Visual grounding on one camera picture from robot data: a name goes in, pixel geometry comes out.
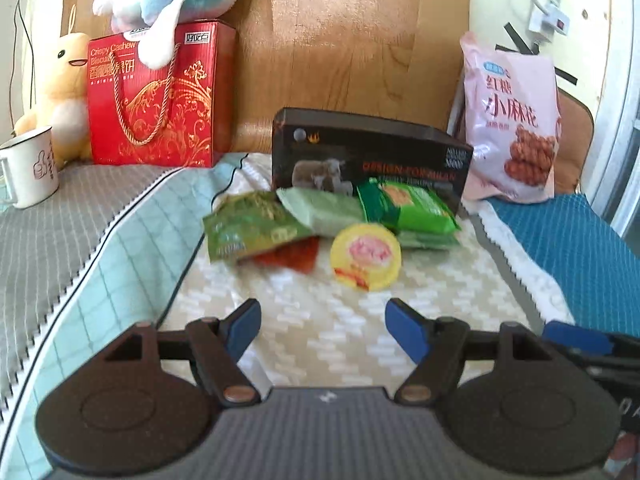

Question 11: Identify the teal mesh mat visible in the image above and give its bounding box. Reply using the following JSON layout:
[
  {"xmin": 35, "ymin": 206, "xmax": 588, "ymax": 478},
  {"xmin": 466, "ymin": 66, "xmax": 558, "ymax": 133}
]
[{"xmin": 482, "ymin": 192, "xmax": 640, "ymax": 338}]

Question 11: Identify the grey blanket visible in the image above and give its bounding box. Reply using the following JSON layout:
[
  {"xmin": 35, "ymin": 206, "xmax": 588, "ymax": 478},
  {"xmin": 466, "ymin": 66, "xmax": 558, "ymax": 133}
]
[{"xmin": 0, "ymin": 162, "xmax": 173, "ymax": 401}]

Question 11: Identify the red snack packet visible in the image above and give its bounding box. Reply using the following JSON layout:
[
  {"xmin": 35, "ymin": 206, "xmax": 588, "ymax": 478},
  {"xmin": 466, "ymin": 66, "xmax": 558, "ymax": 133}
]
[{"xmin": 250, "ymin": 236, "xmax": 321, "ymax": 274}]

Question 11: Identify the white plug adapter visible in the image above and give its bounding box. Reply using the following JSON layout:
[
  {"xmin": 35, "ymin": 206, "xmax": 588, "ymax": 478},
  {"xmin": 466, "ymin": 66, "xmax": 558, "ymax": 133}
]
[{"xmin": 529, "ymin": 6, "xmax": 571, "ymax": 44}]

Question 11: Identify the yellow duck plush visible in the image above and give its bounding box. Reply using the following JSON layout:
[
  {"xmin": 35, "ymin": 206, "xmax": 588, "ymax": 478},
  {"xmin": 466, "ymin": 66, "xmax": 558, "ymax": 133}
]
[{"xmin": 14, "ymin": 32, "xmax": 93, "ymax": 166}]

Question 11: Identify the pale green snack packet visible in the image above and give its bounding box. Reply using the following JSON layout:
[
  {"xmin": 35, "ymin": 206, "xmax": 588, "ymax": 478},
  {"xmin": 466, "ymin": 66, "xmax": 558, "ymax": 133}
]
[{"xmin": 397, "ymin": 230, "xmax": 461, "ymax": 252}]

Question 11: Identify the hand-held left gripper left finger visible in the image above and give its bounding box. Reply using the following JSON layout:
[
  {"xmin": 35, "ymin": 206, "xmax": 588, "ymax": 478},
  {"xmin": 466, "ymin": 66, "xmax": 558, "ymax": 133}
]
[{"xmin": 102, "ymin": 298, "xmax": 262, "ymax": 407}]

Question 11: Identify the red gift box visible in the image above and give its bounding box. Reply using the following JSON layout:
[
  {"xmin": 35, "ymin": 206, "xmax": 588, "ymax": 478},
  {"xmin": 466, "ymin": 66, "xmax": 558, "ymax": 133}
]
[{"xmin": 87, "ymin": 21, "xmax": 237, "ymax": 168}]

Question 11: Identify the white mug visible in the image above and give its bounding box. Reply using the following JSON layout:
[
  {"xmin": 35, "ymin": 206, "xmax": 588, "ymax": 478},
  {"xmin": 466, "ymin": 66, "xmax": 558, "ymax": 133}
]
[{"xmin": 0, "ymin": 126, "xmax": 60, "ymax": 209}]

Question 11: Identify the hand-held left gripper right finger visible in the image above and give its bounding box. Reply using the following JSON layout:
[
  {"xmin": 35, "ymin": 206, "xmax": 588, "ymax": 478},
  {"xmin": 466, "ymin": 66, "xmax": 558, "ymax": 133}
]
[{"xmin": 384, "ymin": 298, "xmax": 551, "ymax": 406}]

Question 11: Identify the pink snack bag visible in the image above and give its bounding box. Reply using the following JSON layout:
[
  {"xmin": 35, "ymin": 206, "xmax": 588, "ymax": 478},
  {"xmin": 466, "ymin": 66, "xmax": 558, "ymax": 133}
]
[{"xmin": 459, "ymin": 31, "xmax": 560, "ymax": 204}]

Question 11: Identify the wooden headboard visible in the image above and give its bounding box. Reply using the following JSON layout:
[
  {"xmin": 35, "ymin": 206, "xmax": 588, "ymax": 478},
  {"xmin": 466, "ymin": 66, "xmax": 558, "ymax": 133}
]
[{"xmin": 60, "ymin": 0, "xmax": 473, "ymax": 153}]

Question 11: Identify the dark green snack packet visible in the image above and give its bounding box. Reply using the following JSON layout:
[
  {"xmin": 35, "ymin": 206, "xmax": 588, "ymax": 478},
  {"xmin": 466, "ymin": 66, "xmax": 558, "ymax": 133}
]
[{"xmin": 202, "ymin": 191, "xmax": 313, "ymax": 263}]

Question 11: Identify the yellow round snack packet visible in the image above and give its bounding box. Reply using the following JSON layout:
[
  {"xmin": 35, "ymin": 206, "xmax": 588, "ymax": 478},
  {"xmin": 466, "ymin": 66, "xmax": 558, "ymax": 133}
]
[{"xmin": 330, "ymin": 222, "xmax": 402, "ymax": 292}]

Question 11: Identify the white window frame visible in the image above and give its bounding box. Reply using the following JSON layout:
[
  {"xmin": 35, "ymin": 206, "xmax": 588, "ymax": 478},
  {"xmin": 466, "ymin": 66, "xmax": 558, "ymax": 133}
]
[{"xmin": 582, "ymin": 0, "xmax": 640, "ymax": 241}]

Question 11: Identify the black tape strip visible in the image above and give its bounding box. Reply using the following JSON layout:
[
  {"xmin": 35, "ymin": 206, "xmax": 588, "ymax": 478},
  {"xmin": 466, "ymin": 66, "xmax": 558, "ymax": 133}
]
[
  {"xmin": 501, "ymin": 22, "xmax": 544, "ymax": 57},
  {"xmin": 549, "ymin": 59, "xmax": 577, "ymax": 87}
]

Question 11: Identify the black cable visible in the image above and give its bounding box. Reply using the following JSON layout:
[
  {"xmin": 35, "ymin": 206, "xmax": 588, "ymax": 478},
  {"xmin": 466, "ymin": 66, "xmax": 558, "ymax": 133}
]
[{"xmin": 11, "ymin": 0, "xmax": 40, "ymax": 113}]

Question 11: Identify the teal grid bed sheet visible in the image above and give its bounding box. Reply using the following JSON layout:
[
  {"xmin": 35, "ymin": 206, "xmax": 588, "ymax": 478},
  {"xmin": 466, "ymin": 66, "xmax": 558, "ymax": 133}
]
[{"xmin": 0, "ymin": 152, "xmax": 248, "ymax": 480}]

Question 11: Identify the light green snack packet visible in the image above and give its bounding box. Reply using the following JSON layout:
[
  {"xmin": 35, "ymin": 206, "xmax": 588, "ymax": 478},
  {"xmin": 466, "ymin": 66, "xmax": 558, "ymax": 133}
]
[{"xmin": 276, "ymin": 187, "xmax": 368, "ymax": 238}]

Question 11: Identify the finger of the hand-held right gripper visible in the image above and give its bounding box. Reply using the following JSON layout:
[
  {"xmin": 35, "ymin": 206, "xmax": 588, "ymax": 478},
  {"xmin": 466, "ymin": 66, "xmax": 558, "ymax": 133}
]
[
  {"xmin": 542, "ymin": 320, "xmax": 640, "ymax": 361},
  {"xmin": 575, "ymin": 356, "xmax": 640, "ymax": 387}
]

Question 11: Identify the black sheep print box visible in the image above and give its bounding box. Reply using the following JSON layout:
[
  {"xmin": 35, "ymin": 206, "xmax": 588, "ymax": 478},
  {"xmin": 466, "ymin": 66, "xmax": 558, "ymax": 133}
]
[{"xmin": 271, "ymin": 107, "xmax": 474, "ymax": 216}]

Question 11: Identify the bright green snack packet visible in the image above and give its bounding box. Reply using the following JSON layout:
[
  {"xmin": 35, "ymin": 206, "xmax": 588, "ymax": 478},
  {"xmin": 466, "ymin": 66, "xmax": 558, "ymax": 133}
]
[{"xmin": 356, "ymin": 178, "xmax": 462, "ymax": 234}]

